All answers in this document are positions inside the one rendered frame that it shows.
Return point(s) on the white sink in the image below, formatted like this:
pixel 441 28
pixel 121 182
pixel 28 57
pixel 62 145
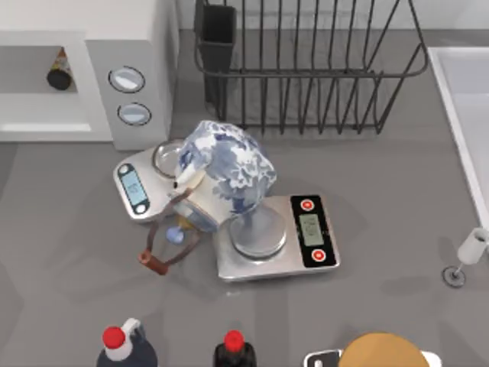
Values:
pixel 464 114

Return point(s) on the round grey microwave knob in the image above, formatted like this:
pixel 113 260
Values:
pixel 126 79
pixel 134 114

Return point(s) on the dark jug with red cap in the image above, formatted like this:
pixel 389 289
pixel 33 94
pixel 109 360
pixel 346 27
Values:
pixel 126 346

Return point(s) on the dark bottle with red cap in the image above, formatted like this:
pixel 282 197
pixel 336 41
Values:
pixel 234 349

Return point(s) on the white scale under board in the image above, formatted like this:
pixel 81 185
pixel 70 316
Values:
pixel 324 358

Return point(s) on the dark bottle with patterned label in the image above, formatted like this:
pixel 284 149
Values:
pixel 60 72

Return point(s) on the silver scale with blue display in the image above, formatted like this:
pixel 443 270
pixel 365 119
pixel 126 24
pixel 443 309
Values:
pixel 131 183

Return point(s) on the silver scale with black panel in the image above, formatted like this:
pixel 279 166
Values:
pixel 282 244

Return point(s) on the blue and white teapot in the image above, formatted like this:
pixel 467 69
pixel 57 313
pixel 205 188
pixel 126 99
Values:
pixel 225 168

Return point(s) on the dark cutlery holder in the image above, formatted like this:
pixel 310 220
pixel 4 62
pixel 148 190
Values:
pixel 216 46

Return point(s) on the round tan wooden board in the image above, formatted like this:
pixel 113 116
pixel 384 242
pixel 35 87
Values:
pixel 384 351

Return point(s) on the pale microwave oven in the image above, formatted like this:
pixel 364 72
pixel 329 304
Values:
pixel 49 111

